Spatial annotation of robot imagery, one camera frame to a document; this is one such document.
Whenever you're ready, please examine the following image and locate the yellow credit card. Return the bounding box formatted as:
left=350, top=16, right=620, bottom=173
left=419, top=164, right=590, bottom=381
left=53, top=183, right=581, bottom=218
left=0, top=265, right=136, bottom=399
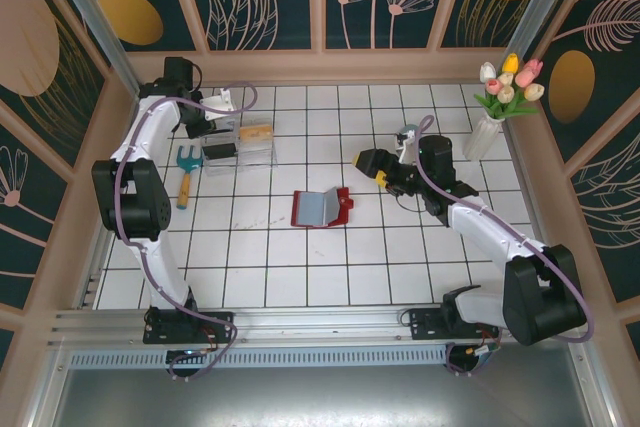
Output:
left=352, top=150, right=389, bottom=187

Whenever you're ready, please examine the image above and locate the red card holder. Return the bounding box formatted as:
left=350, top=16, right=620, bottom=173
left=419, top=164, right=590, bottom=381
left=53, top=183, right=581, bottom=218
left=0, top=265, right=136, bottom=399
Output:
left=291, top=185, right=357, bottom=229

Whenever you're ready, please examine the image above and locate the orange credit card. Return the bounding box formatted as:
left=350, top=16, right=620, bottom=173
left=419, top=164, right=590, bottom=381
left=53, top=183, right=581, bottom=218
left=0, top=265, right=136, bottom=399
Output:
left=238, top=125, right=275, bottom=142

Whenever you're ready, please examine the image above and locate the clear acrylic card organizer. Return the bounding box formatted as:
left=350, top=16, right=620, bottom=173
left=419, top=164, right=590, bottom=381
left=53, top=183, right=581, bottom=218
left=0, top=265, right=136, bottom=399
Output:
left=201, top=115, right=279, bottom=177

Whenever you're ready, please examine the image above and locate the teal toy garden fork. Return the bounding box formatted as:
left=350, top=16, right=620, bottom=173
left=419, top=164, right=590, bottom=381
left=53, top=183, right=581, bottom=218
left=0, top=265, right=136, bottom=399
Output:
left=174, top=144, right=204, bottom=211

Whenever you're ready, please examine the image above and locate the white ribbed vase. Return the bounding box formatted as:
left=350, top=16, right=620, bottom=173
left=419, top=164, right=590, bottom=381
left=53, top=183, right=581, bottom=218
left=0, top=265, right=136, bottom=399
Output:
left=462, top=114, right=504, bottom=162

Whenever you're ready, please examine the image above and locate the artificial tulip bouquet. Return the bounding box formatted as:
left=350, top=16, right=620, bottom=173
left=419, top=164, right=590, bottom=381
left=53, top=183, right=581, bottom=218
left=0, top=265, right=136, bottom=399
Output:
left=472, top=52, right=546, bottom=123

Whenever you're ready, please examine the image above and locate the grey metal panel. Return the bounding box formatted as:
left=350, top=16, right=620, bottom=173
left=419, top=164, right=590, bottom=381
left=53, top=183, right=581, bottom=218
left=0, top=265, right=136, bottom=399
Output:
left=47, top=341, right=614, bottom=427

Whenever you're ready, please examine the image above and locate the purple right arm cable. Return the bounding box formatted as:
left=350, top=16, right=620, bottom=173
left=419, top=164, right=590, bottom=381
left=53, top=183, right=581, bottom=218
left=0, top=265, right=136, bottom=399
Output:
left=413, top=115, right=596, bottom=379

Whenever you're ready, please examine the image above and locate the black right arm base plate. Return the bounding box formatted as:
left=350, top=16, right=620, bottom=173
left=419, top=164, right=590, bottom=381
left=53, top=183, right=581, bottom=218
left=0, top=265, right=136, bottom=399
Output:
left=408, top=305, right=501, bottom=343

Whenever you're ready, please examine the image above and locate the aluminium mounting rail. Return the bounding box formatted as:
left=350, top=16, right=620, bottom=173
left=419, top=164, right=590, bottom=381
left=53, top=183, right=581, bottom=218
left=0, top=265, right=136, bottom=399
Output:
left=47, top=300, right=594, bottom=348

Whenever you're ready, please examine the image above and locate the slotted grey cable duct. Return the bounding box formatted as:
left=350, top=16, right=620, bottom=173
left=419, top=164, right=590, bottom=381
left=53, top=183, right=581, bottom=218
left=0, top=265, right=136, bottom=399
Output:
left=67, top=346, right=451, bottom=371

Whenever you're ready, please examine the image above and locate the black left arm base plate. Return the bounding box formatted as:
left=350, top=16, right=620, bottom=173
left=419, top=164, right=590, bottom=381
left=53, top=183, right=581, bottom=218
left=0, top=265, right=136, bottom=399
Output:
left=143, top=309, right=236, bottom=346

